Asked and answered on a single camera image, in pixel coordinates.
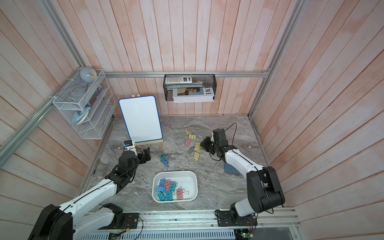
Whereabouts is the blue teal clip pair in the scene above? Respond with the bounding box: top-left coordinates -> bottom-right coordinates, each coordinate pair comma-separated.
160,154 -> 169,168

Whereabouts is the pink binder clip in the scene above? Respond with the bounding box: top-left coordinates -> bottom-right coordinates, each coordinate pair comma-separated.
176,188 -> 189,200
185,139 -> 192,146
164,180 -> 172,190

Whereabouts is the small blue binder clip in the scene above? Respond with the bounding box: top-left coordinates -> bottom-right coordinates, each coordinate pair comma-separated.
156,186 -> 167,193

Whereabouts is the small teal binder clip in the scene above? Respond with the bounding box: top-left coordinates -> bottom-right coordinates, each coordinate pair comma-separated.
170,181 -> 178,193

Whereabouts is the large teal binder clip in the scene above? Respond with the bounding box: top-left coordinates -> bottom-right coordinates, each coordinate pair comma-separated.
165,190 -> 173,201

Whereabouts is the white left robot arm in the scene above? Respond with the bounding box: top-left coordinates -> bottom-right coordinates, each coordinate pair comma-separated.
29,147 -> 151,240

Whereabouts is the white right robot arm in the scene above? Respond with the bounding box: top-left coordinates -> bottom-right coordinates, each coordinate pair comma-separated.
201,129 -> 285,219

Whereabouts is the white plastic storage box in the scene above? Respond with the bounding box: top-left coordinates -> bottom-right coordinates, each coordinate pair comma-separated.
152,171 -> 199,203

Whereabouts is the blue framed whiteboard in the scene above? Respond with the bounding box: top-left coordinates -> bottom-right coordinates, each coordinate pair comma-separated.
119,95 -> 163,144

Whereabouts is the white book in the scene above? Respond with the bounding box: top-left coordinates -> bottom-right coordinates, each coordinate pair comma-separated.
173,87 -> 215,103

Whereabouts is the white calculator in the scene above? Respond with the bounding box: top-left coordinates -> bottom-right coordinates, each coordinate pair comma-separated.
165,76 -> 193,85

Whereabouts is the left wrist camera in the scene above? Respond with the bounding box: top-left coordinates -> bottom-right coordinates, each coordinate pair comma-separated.
123,140 -> 135,152

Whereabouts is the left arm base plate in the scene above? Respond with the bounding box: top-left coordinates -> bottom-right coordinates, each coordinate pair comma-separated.
101,213 -> 139,230

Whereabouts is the black mesh wall basket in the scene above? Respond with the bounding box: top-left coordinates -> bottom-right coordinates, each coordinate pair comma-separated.
163,74 -> 217,103

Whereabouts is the white wire shelf rack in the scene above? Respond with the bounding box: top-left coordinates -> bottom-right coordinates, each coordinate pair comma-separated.
53,69 -> 117,140

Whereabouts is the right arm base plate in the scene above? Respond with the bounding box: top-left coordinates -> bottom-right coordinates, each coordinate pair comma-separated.
215,209 -> 258,227

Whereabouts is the aluminium rail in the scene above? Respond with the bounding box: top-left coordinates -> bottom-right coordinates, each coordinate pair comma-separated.
86,206 -> 301,232

